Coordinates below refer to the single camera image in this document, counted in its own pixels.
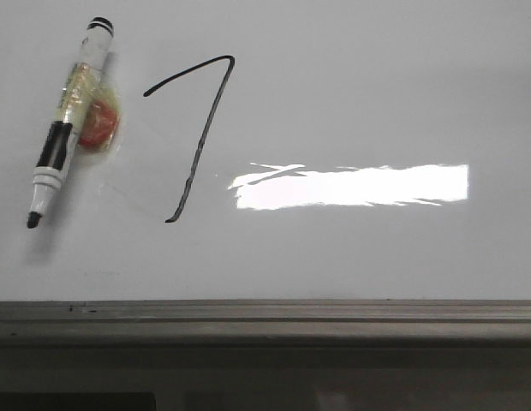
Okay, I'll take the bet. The white whiteboard with aluminium frame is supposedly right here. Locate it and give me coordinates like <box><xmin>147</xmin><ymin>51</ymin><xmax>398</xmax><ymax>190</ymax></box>
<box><xmin>0</xmin><ymin>1</ymin><xmax>531</xmax><ymax>347</ymax></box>

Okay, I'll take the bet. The black taped whiteboard marker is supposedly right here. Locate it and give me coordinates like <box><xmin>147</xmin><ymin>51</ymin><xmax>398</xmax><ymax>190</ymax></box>
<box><xmin>27</xmin><ymin>16</ymin><xmax>114</xmax><ymax>229</ymax></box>

